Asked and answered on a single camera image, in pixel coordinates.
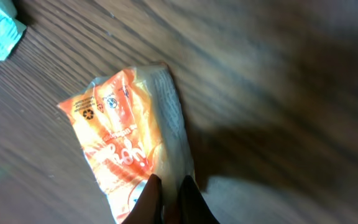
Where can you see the orange snack packet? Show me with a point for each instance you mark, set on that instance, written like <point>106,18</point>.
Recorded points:
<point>130,126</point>

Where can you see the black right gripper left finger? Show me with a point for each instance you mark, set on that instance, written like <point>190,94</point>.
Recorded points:
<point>148,209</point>

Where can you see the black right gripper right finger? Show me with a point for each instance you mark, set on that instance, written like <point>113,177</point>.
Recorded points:
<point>193,208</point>

